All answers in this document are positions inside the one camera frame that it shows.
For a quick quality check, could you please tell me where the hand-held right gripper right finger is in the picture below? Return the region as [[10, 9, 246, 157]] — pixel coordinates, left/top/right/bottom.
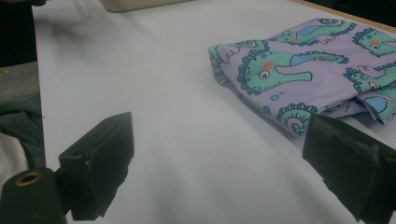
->
[[302, 113, 396, 224]]

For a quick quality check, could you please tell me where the beige box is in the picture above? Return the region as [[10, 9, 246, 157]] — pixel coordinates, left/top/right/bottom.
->
[[100, 0, 194, 13]]

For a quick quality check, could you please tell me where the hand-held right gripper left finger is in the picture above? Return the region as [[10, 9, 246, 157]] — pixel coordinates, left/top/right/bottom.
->
[[58, 111, 135, 222]]

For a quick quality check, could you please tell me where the purple seahorse print garment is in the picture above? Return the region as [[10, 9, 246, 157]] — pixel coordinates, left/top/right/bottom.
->
[[207, 17, 396, 136]]

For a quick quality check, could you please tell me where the grey-green cloth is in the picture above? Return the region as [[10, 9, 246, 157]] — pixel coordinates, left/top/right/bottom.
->
[[0, 61, 47, 171]]

